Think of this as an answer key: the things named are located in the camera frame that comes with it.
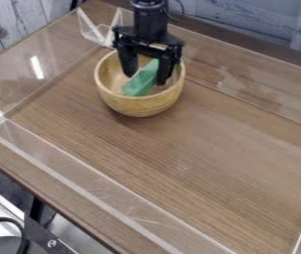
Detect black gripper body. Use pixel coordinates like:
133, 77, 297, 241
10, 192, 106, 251
113, 26, 185, 59

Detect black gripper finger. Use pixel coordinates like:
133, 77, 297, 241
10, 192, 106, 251
118, 46, 139, 77
157, 51, 177, 85

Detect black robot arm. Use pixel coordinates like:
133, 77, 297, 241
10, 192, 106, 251
113, 0, 185, 85

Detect black metal table leg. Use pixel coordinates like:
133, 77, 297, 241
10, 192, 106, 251
30, 197, 46, 222

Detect black metal base plate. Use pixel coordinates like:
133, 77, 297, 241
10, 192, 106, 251
25, 217, 78, 254

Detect clear acrylic corner bracket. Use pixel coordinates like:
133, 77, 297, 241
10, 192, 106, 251
76, 8, 124, 48

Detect clear acrylic tray wall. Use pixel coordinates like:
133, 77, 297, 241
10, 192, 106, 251
0, 95, 238, 254

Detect green rectangular block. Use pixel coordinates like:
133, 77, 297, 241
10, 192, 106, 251
122, 59, 173, 96

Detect brown wooden bowl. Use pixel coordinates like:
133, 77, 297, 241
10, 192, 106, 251
94, 51, 187, 117

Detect black cable loop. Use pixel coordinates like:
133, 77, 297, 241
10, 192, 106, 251
0, 216, 31, 254

